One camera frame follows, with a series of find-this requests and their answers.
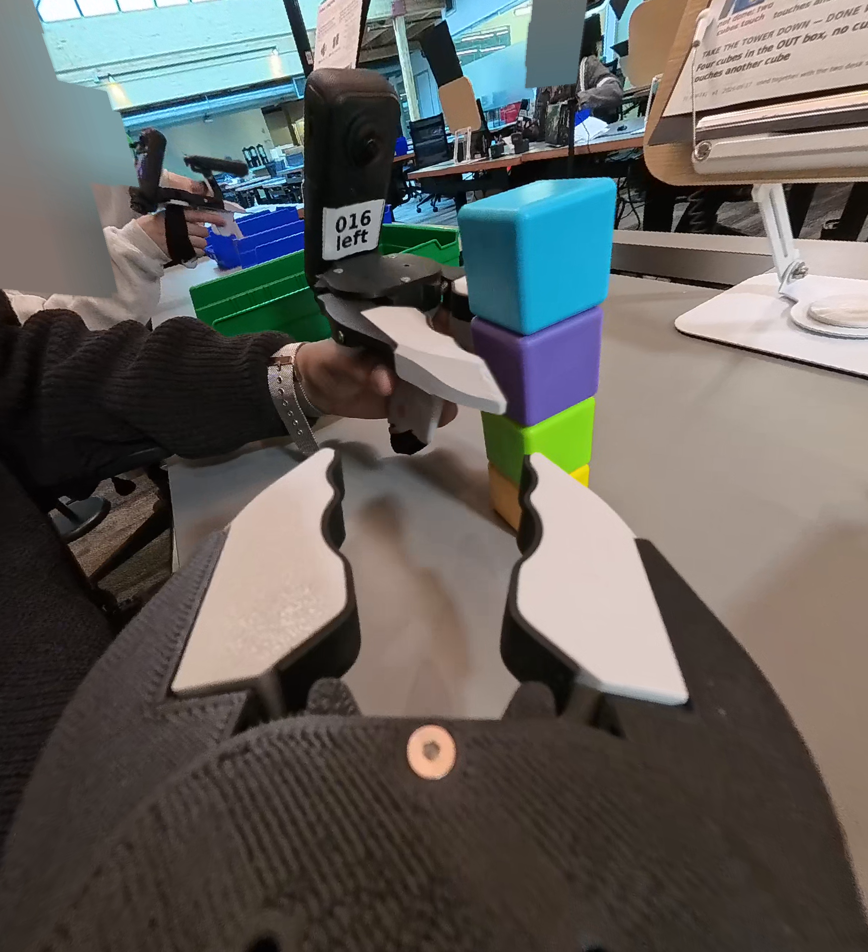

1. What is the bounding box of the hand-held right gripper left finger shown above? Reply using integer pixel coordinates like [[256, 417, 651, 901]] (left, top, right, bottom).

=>
[[171, 447, 362, 718]]

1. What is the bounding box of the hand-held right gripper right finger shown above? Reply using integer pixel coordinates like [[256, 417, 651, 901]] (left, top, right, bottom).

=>
[[499, 452, 691, 726]]

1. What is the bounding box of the blue cube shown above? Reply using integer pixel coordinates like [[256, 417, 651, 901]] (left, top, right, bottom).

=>
[[458, 177, 618, 336]]

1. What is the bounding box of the purple cube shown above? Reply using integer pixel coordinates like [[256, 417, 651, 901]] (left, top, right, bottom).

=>
[[471, 306, 603, 427]]

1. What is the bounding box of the lime green cube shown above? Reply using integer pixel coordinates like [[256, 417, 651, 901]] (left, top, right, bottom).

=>
[[480, 396, 597, 486]]

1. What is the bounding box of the yellow cube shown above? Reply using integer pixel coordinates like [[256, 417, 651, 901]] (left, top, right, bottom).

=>
[[487, 463, 591, 533]]

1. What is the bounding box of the green plastic bin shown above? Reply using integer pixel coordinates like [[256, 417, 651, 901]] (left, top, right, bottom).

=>
[[189, 222, 464, 343]]

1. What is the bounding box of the person's left forearm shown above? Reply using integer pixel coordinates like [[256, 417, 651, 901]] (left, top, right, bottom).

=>
[[0, 286, 297, 480]]

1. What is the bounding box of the background office desk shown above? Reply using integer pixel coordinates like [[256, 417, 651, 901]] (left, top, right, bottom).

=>
[[407, 130, 646, 217]]

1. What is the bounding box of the grey desk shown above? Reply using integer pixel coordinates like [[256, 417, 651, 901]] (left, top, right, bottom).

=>
[[155, 231, 868, 952]]

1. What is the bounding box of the person's left hand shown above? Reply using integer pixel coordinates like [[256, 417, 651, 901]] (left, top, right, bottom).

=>
[[296, 344, 459, 431]]

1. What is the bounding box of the black office chair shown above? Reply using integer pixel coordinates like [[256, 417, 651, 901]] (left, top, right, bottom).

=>
[[407, 113, 451, 171]]

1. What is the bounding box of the cardboard instruction board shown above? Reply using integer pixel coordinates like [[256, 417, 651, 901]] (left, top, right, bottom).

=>
[[313, 0, 371, 71]]

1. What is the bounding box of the cardboard panel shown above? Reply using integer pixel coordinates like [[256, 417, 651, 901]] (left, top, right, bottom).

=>
[[422, 21, 483, 135]]

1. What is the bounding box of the blue plastic bin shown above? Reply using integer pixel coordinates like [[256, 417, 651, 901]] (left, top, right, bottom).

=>
[[205, 206, 307, 270]]

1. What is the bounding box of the black diagonal support pole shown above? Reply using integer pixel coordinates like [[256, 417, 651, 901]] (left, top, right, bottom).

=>
[[283, 0, 316, 75]]

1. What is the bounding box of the person's black sweater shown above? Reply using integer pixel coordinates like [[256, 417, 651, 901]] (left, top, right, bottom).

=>
[[0, 416, 174, 952]]

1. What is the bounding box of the background wooden document stand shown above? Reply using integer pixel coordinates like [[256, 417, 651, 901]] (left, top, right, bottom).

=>
[[627, 0, 691, 89]]

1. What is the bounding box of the printed instruction sheet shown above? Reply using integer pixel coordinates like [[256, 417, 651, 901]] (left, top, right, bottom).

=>
[[690, 0, 868, 98]]

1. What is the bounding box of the grey eyelet strap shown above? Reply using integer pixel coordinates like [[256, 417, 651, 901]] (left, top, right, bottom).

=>
[[266, 342, 323, 456]]

